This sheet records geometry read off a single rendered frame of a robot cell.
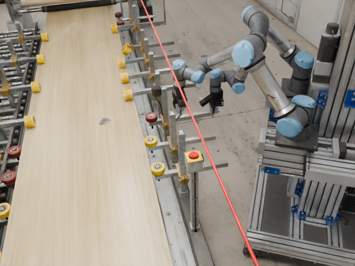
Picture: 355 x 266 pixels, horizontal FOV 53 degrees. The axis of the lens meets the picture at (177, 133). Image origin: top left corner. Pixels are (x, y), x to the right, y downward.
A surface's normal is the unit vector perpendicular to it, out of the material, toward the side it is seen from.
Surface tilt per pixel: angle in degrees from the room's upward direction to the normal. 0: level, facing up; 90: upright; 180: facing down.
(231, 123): 0
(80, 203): 0
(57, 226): 0
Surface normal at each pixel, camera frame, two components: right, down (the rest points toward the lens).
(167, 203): -0.04, -0.78
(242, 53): -0.65, 0.41
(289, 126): -0.50, 0.63
